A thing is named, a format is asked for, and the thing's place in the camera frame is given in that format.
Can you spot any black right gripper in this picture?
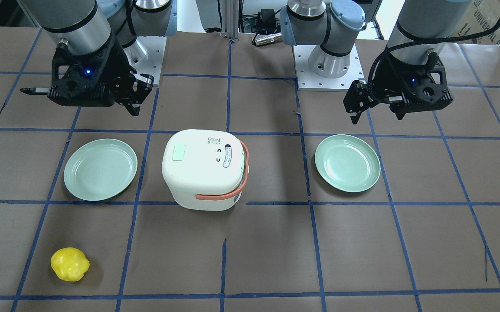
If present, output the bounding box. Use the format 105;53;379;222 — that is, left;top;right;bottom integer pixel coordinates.
47;37;154;116

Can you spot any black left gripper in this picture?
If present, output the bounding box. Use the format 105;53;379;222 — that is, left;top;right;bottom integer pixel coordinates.
343;52;454;125

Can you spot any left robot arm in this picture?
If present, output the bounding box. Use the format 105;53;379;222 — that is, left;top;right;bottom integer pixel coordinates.
280;0;500;124

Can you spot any green plate near left arm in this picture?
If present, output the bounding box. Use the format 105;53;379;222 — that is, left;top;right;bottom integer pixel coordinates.
63;138;137;202

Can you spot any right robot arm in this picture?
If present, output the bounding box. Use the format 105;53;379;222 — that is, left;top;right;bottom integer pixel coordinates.
20;0;178;116

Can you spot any green plate near right arm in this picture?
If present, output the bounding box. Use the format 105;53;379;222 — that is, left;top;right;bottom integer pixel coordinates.
314;134;381;193

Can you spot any white rice cooker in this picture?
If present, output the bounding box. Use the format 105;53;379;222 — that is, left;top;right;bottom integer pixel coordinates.
161;130;245;211

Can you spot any cardboard box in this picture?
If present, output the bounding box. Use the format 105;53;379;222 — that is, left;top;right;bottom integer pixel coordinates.
452;0;500;44

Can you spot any black power adapter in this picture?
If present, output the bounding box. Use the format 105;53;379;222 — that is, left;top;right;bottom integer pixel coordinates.
257;9;276;33

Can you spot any yellow toy bell pepper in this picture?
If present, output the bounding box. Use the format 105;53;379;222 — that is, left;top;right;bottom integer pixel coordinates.
50;247;91;282

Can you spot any orange rice cooker handle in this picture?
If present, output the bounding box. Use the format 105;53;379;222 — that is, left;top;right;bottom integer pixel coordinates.
195;140;249;200

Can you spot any aluminium frame post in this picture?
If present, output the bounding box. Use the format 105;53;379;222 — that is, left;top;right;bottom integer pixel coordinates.
219;0;242;42

